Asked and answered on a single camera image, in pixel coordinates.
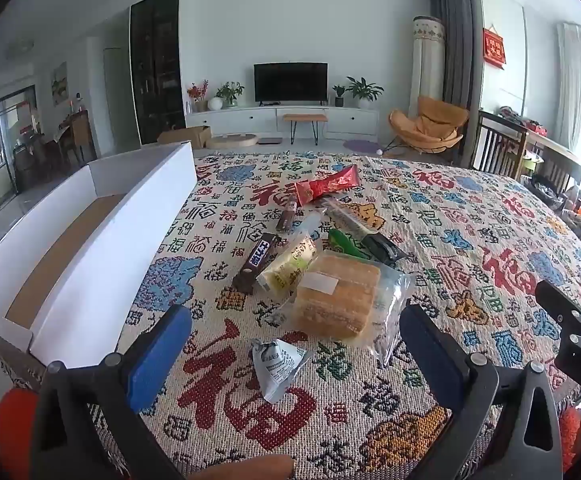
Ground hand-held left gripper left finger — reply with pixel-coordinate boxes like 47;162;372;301
30;304;194;480

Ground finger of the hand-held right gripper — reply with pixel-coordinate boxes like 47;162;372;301
535;280;581;376

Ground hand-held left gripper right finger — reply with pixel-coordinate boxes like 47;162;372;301
399;304;566;480

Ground bagged sliced bread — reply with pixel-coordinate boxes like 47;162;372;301
270;252;416;366

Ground clear packet with black ends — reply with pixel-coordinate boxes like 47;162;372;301
358;230;410;268

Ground silver snack packet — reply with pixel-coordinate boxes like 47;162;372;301
250;338;314;404

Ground white cardboard box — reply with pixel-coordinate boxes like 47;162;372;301
0;142;197;368

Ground dark brown chocolate bar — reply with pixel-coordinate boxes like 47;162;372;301
232;232;280;295

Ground green snack packet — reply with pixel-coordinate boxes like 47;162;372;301
327;229;371;261

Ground yellow snack packet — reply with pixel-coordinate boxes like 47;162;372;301
256;212;321;297

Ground clear long snack packet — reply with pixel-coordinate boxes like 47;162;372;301
321;197;371;238

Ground small brown snack stick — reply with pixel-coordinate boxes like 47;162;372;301
276;196;300;233

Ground red snack packet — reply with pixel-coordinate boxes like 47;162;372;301
295;165;360;206

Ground printed blanket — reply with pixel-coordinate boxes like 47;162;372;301
0;150;581;480

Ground cluttered wooden table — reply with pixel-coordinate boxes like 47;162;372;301
501;105;581;256

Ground orange clothing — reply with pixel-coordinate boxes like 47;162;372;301
0;389;581;480

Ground dark wooden slatted chair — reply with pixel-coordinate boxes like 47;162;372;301
471;110;529;178

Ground white sheer curtain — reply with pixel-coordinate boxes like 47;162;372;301
555;22;581;156

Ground brown cardboard box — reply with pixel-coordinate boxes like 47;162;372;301
158;125;212;149

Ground round beige floor cushion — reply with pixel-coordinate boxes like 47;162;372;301
205;132;258;149

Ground orange lounge chair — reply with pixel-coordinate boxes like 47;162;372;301
385;95;470;157

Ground wooden dining chair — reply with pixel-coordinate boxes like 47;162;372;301
69;110;97;165

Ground wooden dining table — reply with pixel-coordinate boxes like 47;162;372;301
13;125;71;188

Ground white television cabinet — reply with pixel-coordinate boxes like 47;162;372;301
185;105;379;137

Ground red flowers in vase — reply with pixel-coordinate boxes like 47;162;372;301
187;80;208;112

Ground wooden stool with metal legs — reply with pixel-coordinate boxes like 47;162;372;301
283;113;329;146

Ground glass sliding door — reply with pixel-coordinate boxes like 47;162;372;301
0;85;38;196

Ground green plant in glass vase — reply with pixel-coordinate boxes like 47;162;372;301
215;81;245;108

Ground large leafy potted plant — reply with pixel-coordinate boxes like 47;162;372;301
345;76;385;109

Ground covered standing air conditioner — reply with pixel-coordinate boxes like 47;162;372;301
409;16;446;118

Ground black glass display cabinet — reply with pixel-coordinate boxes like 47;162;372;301
129;0;187;146

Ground grey curtain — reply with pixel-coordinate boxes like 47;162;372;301
429;0;484;111

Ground black flat television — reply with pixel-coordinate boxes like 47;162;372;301
253;62;329;107

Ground red wall hanging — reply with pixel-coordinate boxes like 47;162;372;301
482;25;507;71

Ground framed wall picture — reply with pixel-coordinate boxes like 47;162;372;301
50;61;68;106

